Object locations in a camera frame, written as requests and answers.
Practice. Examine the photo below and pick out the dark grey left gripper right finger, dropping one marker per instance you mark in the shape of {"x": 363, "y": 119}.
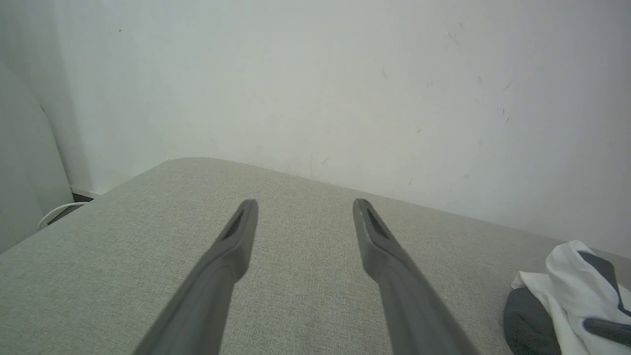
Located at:
{"x": 409, "y": 305}

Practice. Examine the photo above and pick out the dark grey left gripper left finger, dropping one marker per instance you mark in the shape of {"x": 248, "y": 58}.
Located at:
{"x": 207, "y": 296}

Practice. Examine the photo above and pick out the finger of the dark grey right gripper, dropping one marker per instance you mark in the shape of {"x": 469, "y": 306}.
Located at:
{"x": 611, "y": 330}

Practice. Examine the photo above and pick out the white shirt with black sleeves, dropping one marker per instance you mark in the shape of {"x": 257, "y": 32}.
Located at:
{"x": 567, "y": 276}

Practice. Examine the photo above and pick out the black baseboard strip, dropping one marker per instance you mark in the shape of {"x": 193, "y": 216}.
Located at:
{"x": 83, "y": 197}

